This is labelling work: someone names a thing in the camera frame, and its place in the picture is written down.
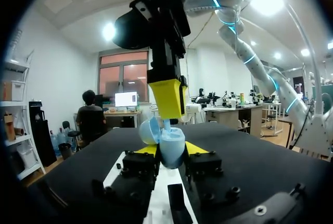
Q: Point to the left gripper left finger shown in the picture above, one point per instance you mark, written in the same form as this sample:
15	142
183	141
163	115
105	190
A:
138	164

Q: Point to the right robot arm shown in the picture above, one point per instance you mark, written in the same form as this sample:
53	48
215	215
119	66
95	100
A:
260	70

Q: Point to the person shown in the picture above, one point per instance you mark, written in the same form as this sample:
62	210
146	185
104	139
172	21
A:
89	122

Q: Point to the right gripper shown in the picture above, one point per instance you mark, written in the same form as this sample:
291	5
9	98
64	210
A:
161	18

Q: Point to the light blue earbud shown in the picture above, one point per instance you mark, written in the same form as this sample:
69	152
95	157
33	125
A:
166	127

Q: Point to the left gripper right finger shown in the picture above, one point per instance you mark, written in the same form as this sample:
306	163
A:
205	164

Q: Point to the light blue earbud case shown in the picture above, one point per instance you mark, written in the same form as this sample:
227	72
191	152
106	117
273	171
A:
170	151

